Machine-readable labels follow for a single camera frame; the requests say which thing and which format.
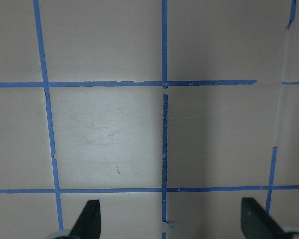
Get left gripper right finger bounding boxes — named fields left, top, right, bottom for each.
left=240, top=197, right=289, bottom=239

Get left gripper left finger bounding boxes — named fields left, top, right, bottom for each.
left=68, top=200, right=101, bottom=239

